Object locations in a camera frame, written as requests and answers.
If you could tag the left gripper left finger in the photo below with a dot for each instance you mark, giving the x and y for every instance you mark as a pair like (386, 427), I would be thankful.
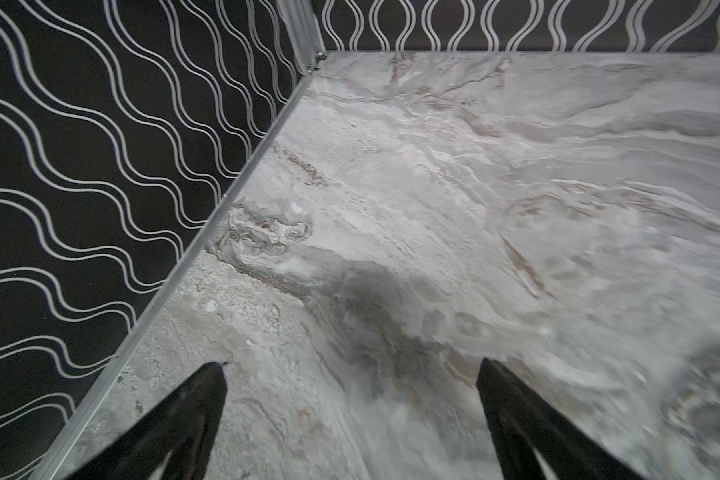
(175, 438)

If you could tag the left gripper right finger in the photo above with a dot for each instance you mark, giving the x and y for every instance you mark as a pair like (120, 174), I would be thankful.
(526, 428)

